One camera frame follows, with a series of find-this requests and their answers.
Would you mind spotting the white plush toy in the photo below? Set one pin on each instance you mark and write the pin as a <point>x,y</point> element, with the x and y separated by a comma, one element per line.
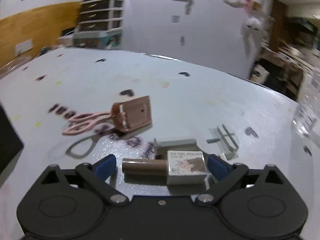
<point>251,25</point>

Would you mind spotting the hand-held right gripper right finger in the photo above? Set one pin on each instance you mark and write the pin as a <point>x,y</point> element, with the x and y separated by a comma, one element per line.
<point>217,165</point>

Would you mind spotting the white wall socket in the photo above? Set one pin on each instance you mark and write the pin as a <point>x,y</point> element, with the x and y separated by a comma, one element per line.
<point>24,46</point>

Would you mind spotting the pink scissors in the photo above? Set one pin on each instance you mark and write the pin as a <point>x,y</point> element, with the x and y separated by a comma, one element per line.
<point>102,117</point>

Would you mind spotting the black storage box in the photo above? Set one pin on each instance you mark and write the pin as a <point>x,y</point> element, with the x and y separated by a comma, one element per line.
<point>10,140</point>

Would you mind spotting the clear plastic water bottle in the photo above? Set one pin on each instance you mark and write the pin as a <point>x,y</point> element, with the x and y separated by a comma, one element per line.
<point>306,120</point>

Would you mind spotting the clear acrylic piece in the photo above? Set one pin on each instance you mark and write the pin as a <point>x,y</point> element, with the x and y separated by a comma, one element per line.
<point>225,140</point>

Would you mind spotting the white drawer unit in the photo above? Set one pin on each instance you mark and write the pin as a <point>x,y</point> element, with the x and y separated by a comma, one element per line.
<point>102,13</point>

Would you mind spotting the colourful printed storage box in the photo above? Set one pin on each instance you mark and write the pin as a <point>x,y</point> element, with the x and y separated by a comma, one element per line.
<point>100,38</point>

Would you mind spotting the brown-capped nail polish bottle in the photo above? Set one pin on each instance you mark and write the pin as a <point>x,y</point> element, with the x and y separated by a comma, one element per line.
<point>187,167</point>

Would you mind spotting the small wall hook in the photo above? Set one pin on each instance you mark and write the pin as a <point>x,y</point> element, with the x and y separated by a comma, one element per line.
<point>175,18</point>

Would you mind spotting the grey nail polish bottle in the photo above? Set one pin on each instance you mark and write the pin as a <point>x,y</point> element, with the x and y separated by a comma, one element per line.
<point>175,143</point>

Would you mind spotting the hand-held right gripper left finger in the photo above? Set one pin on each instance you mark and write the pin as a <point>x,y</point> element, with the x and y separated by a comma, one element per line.
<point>105,166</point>

